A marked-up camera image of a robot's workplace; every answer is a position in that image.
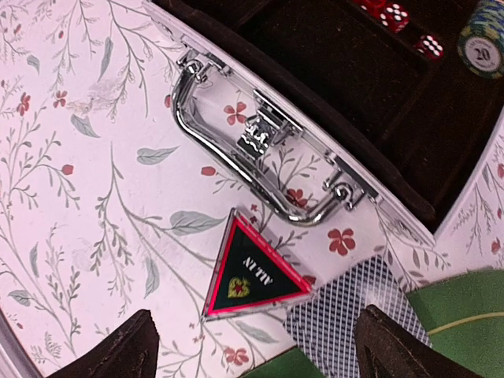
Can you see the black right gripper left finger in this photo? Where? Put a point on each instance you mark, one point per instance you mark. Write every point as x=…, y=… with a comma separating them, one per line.
x=129, y=351

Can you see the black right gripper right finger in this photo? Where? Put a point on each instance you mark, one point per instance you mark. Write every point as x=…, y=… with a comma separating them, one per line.
x=385, y=349

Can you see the triangular all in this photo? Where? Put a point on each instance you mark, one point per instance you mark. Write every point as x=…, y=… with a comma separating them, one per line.
x=249, y=276

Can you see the aluminium poker case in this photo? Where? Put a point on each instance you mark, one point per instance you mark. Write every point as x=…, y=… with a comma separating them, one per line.
x=316, y=107

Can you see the green round poker mat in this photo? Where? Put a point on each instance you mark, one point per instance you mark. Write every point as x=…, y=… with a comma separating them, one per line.
x=463, y=317

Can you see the green poker chip stack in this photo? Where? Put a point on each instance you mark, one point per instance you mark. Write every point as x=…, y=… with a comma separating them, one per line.
x=480, y=42

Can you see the red dice row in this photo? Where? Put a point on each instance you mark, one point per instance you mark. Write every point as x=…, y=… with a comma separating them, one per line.
x=396, y=18

